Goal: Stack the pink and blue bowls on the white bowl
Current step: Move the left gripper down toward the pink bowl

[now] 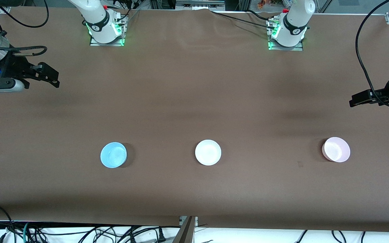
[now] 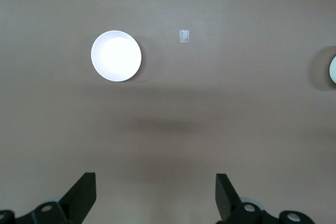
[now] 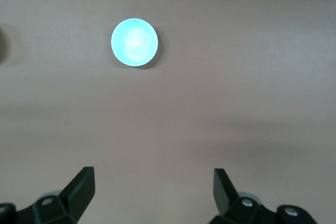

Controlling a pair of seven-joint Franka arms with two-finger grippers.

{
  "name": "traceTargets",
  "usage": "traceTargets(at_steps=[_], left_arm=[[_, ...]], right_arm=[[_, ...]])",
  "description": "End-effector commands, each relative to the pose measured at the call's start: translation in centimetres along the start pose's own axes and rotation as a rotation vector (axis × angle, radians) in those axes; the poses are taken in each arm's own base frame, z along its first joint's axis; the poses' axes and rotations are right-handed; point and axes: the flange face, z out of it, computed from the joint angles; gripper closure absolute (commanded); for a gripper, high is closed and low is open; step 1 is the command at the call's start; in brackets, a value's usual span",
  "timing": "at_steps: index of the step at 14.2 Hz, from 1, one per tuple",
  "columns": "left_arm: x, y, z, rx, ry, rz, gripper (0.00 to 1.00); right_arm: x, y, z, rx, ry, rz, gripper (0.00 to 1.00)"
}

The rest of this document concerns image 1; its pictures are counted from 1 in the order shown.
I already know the grey equipment box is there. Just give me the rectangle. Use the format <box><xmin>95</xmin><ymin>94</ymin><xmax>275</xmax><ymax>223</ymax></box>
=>
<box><xmin>176</xmin><ymin>0</ymin><xmax>226</xmax><ymax>11</ymax></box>

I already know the white plastic bowl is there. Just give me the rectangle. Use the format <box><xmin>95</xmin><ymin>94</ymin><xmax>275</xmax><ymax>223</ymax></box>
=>
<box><xmin>195</xmin><ymin>139</ymin><xmax>222</xmax><ymax>166</ymax></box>

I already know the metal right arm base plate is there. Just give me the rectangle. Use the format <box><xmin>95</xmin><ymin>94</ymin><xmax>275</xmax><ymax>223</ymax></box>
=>
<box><xmin>89</xmin><ymin>13</ymin><xmax>126</xmax><ymax>47</ymax></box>

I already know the short black table cable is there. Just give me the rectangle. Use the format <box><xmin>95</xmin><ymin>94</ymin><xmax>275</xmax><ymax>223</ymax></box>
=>
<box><xmin>247</xmin><ymin>9</ymin><xmax>278</xmax><ymax>21</ymax></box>

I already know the aluminium profile post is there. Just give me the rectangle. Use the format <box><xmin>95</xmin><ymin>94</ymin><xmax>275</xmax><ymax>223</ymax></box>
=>
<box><xmin>173</xmin><ymin>216</ymin><xmax>198</xmax><ymax>243</ymax></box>

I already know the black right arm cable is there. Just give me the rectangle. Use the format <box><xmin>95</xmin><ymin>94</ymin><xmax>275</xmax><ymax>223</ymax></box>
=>
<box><xmin>0</xmin><ymin>0</ymin><xmax>50</xmax><ymax>28</ymax></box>

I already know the teal cable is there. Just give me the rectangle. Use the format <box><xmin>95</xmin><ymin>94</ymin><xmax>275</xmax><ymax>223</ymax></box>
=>
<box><xmin>22</xmin><ymin>222</ymin><xmax>33</xmax><ymax>243</ymax></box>

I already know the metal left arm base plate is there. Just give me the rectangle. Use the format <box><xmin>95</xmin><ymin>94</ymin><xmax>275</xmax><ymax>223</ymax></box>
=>
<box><xmin>266</xmin><ymin>17</ymin><xmax>304</xmax><ymax>52</ymax></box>

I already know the long black table cable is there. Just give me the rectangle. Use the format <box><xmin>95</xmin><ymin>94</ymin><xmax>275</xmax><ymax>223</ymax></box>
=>
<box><xmin>210</xmin><ymin>10</ymin><xmax>276</xmax><ymax>30</ymax></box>

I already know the brown table cover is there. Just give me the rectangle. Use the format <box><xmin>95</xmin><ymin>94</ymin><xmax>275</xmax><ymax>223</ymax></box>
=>
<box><xmin>0</xmin><ymin>6</ymin><xmax>389</xmax><ymax>233</ymax></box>

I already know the blue plastic bowl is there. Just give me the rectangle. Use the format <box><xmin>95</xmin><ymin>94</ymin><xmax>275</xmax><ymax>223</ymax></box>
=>
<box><xmin>100</xmin><ymin>142</ymin><xmax>128</xmax><ymax>168</ymax></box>

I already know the pink plastic bowl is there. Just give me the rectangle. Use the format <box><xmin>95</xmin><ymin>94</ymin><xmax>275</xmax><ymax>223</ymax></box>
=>
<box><xmin>322</xmin><ymin>137</ymin><xmax>351</xmax><ymax>163</ymax></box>

